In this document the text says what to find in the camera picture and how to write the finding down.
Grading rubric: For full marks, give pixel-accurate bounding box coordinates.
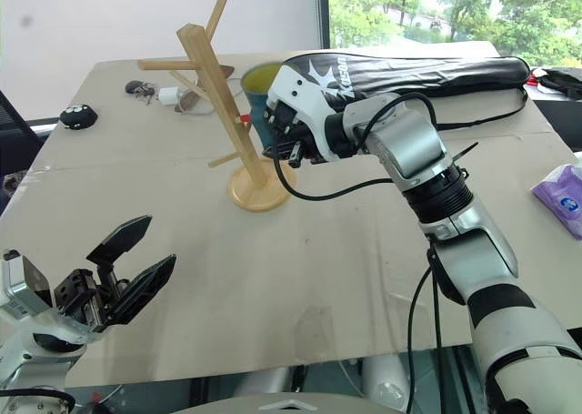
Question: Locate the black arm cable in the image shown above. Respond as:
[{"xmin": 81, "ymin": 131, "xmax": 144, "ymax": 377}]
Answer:
[
  {"xmin": 270, "ymin": 91, "xmax": 456, "ymax": 414},
  {"xmin": 0, "ymin": 386, "xmax": 77, "ymax": 413}
]

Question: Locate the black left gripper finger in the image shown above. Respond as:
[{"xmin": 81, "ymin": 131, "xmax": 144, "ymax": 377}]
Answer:
[
  {"xmin": 85, "ymin": 213, "xmax": 154, "ymax": 284},
  {"xmin": 104, "ymin": 253, "xmax": 178, "ymax": 328}
]

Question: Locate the white curved robot torso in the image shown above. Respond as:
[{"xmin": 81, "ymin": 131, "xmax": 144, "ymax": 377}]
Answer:
[{"xmin": 172, "ymin": 389, "xmax": 366, "ymax": 414}]

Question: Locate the black round device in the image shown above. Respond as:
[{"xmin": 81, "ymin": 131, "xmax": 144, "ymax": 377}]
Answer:
[{"xmin": 59, "ymin": 104, "xmax": 99, "ymax": 131}]

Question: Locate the white charger plug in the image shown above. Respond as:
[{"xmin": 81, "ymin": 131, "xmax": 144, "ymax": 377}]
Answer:
[{"xmin": 157, "ymin": 86, "xmax": 180, "ymax": 108}]

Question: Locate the black white racket bag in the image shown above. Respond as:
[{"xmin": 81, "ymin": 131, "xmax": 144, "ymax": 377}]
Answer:
[{"xmin": 279, "ymin": 52, "xmax": 532, "ymax": 129}]

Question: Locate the purple tissue pack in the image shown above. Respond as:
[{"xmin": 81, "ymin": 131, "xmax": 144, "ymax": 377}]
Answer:
[{"xmin": 530, "ymin": 162, "xmax": 582, "ymax": 241}]

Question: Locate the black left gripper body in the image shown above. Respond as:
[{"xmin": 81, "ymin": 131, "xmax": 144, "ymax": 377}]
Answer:
[{"xmin": 53, "ymin": 262, "xmax": 134, "ymax": 336}]

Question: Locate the black office chair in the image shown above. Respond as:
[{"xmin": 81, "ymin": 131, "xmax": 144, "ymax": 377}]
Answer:
[{"xmin": 0, "ymin": 88, "xmax": 45, "ymax": 179}]

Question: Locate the black window frame post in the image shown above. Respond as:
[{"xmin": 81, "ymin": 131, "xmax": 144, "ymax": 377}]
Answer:
[{"xmin": 315, "ymin": 0, "xmax": 331, "ymax": 52}]

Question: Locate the brown cardboard sheet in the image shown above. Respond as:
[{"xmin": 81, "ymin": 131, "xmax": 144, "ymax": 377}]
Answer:
[{"xmin": 0, "ymin": 40, "xmax": 582, "ymax": 387}]

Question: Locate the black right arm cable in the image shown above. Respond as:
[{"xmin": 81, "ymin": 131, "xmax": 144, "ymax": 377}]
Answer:
[{"xmin": 270, "ymin": 91, "xmax": 456, "ymax": 414}]

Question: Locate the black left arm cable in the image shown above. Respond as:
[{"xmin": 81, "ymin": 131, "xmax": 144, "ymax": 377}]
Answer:
[{"xmin": 0, "ymin": 386, "xmax": 77, "ymax": 413}]

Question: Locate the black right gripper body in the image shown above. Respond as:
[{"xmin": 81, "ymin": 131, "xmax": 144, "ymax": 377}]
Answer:
[{"xmin": 262, "ymin": 99, "xmax": 328, "ymax": 166}]

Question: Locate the wooden mug tree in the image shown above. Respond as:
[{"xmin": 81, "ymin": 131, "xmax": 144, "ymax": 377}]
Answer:
[{"xmin": 137, "ymin": 0, "xmax": 292, "ymax": 214}]

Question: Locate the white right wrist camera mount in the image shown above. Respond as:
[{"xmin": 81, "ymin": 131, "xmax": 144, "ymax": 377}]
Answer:
[{"xmin": 266, "ymin": 63, "xmax": 349, "ymax": 163}]

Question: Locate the white rounded leg shell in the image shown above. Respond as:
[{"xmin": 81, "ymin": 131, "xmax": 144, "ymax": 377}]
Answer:
[{"xmin": 360, "ymin": 353, "xmax": 411, "ymax": 411}]

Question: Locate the blue mug yellow inside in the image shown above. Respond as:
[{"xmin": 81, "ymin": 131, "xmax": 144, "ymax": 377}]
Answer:
[{"xmin": 239, "ymin": 61, "xmax": 286, "ymax": 149}]

